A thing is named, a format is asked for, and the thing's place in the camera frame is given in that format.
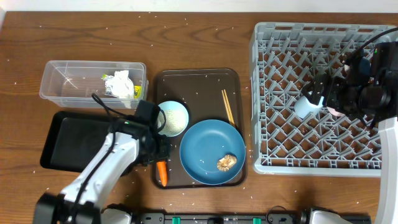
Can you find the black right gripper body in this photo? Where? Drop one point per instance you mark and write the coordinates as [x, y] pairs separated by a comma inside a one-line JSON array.
[[339, 97]]

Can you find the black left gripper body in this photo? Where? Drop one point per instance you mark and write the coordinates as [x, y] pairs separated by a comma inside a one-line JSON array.
[[160, 151]]

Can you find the pink cup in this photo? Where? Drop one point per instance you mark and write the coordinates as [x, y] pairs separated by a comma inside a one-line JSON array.
[[335, 112]]

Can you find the orange carrot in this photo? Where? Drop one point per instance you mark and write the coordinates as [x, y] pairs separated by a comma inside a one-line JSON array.
[[162, 169]]

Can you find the light blue rice bowl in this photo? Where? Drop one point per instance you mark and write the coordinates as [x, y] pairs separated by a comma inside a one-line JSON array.
[[172, 119]]

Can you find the light blue cup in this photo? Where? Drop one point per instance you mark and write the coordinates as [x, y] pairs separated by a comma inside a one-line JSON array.
[[303, 107]]

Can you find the yellow snack wrapper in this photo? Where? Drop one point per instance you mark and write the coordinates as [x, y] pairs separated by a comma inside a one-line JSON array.
[[136, 91]]

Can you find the white tissue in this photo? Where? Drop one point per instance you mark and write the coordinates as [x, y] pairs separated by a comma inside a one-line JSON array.
[[126, 102]]

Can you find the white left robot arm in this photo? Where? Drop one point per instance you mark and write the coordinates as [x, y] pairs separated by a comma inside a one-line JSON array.
[[132, 139]]

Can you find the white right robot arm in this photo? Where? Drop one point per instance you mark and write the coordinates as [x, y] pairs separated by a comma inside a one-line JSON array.
[[370, 88]]

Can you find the grey dishwasher rack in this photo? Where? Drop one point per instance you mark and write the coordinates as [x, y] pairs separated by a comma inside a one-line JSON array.
[[284, 56]]

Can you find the black waste tray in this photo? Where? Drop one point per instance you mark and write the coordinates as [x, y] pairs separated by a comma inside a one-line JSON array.
[[73, 140]]

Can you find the blue plate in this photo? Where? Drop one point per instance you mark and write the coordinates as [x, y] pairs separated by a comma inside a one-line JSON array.
[[205, 144]]

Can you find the brown serving tray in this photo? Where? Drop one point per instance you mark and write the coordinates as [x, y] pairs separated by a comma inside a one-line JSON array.
[[200, 92]]

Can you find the brown food scrap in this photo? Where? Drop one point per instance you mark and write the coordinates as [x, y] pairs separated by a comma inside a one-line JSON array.
[[226, 163]]

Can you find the clear plastic bin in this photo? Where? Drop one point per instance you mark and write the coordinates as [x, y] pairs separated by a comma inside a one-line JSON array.
[[70, 83]]

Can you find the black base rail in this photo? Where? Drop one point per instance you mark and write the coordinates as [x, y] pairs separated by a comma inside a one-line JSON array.
[[217, 219]]

